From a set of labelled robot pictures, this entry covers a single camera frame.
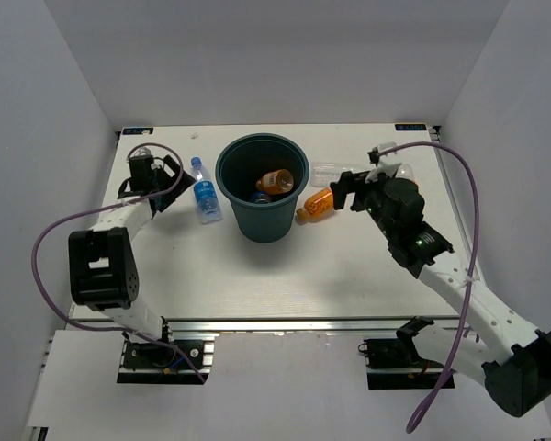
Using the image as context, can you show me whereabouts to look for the dark green plastic bin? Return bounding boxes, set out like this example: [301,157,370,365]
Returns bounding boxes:
[215,133,309,243]

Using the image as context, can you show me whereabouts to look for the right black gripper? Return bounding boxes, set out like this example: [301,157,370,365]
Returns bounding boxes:
[329,168,398,241]

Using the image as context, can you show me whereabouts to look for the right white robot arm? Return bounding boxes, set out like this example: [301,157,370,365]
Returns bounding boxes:
[331,172,551,417]

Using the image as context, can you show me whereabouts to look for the blue table label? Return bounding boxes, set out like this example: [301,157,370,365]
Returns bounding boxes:
[121,127,153,136]
[394,123,428,131]

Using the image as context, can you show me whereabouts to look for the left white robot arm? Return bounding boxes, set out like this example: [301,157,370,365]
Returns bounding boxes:
[68,148,194,367]

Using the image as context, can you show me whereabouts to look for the right blue table label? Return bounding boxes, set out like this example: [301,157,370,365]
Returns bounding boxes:
[394,123,428,131]

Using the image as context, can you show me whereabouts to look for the aluminium table rail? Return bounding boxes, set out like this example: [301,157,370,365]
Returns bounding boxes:
[164,319,460,333]

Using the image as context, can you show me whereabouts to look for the left blue table label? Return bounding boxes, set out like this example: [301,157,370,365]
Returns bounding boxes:
[121,127,153,136]

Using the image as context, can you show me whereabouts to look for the blue label water bottle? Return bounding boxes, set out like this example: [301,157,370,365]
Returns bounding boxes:
[191,156,222,224]

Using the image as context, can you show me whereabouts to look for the orange juice bottle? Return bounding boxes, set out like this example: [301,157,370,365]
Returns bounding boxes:
[295,187,334,225]
[256,169,294,195]

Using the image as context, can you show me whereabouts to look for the clear plastic bottle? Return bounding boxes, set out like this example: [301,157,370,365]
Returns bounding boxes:
[309,162,370,188]

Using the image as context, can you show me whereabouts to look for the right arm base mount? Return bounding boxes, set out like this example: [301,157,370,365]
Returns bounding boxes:
[357,317,444,390]

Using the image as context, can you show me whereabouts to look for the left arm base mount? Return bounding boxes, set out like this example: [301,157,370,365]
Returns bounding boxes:
[117,333,214,385]

